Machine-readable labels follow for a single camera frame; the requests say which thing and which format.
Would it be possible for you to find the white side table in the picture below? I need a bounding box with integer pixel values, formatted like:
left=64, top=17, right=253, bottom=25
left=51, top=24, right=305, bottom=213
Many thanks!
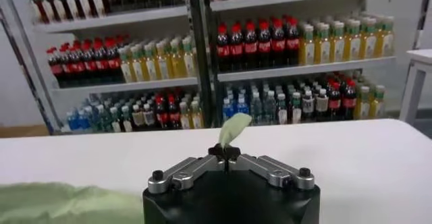
left=399, top=48, right=432, bottom=127

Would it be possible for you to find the white drinks display cabinet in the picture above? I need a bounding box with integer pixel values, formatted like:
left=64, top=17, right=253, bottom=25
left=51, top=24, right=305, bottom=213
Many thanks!
left=202, top=0, right=432, bottom=128
left=0, top=0, right=217, bottom=136

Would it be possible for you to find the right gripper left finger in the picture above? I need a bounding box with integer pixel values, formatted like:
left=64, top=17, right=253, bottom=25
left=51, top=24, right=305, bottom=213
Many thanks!
left=147, top=144, right=226, bottom=195

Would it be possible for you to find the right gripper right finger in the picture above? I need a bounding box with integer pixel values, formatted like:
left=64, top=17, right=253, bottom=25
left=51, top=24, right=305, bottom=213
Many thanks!
left=224, top=144, right=316, bottom=192

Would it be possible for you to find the red-cap cola bottle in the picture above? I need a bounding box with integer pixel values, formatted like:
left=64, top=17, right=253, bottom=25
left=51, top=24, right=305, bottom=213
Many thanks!
left=229, top=22, right=244, bottom=72
left=341, top=79, right=358, bottom=120
left=257, top=20, right=273, bottom=69
left=285, top=17, right=300, bottom=66
left=106, top=37, right=123, bottom=82
left=154, top=96, right=169, bottom=130
left=327, top=82, right=342, bottom=121
left=215, top=24, right=231, bottom=73
left=243, top=22, right=259, bottom=70
left=167, top=94, right=181, bottom=130
left=94, top=38, right=109, bottom=83
left=47, top=47, right=65, bottom=88
left=60, top=45, right=76, bottom=86
left=72, top=42, right=87, bottom=84
left=83, top=40, right=98, bottom=84
left=271, top=18, right=287, bottom=67

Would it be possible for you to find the blue-label water bottle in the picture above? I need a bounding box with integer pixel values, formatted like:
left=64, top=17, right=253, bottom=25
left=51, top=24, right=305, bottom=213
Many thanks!
left=235, top=96, right=250, bottom=117
left=77, top=109, right=90, bottom=131
left=221, top=97, right=236, bottom=123
left=66, top=110, right=79, bottom=132

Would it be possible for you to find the light green t-shirt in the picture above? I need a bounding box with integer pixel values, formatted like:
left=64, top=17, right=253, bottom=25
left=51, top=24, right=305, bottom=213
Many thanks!
left=0, top=112, right=253, bottom=224

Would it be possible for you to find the yellow juice bottle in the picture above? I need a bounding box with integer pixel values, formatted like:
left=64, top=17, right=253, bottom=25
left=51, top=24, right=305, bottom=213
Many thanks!
left=344, top=20, right=362, bottom=61
left=190, top=100, right=205, bottom=130
left=181, top=36, right=198, bottom=77
left=155, top=40, right=172, bottom=80
left=360, top=18, right=378, bottom=60
left=329, top=22, right=346, bottom=63
left=130, top=45, right=146, bottom=82
left=168, top=38, right=186, bottom=78
left=314, top=23, right=331, bottom=64
left=376, top=16, right=395, bottom=58
left=299, top=24, right=317, bottom=65
left=178, top=101, right=192, bottom=130
left=356, top=86, right=371, bottom=119
left=143, top=42, right=159, bottom=81
left=118, top=47, right=134, bottom=84
left=371, top=84, right=386, bottom=118

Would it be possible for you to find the open cardboard box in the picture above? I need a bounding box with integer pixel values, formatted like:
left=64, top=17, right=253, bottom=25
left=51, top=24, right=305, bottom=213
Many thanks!
left=0, top=123, right=51, bottom=138

